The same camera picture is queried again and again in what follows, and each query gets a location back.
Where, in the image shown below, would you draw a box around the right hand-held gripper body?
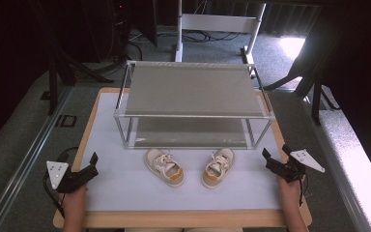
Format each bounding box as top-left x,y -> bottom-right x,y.
266,148 -> 326,184

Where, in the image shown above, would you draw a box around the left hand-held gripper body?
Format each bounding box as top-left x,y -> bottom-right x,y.
45,160 -> 87,194

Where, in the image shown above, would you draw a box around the beige sneaker with orange heel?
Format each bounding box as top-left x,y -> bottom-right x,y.
201,147 -> 237,189
144,148 -> 186,189

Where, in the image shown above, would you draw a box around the grey two-tier shoe rack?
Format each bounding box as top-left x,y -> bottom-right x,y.
113,60 -> 276,151

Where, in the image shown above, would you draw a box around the person's right hand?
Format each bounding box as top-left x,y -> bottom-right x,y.
276,174 -> 304,203

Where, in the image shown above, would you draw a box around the person's left hand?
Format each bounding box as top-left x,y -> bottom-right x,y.
58,185 -> 89,211

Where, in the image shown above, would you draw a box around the white table mat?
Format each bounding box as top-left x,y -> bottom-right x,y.
82,93 -> 283,213

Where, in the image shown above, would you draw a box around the black metal stand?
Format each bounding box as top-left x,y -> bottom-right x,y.
263,32 -> 342,127

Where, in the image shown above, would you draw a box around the black tripod stand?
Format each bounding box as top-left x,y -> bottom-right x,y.
28,0 -> 114,117

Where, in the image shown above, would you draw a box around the black computer tower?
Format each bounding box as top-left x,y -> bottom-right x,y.
108,0 -> 133,63

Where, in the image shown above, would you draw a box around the left hand-held gripper black cable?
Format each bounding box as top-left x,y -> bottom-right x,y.
43,173 -> 66,219

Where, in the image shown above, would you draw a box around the hand-held gripper black cable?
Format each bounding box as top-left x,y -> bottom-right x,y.
299,174 -> 311,208
43,173 -> 66,219

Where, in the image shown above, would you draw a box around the black looped cable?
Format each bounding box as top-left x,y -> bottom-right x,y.
58,146 -> 79,162

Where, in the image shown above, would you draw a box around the right hand-held gripper black cable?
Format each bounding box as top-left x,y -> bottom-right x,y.
299,174 -> 311,208

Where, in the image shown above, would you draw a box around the metal floor rail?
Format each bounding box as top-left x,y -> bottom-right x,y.
301,96 -> 371,232
0,86 -> 74,232

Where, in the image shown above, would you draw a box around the black tangled cables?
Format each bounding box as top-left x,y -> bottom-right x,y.
157,28 -> 243,44

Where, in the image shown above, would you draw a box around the white metal stand frame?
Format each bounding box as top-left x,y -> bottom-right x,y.
174,0 -> 268,79

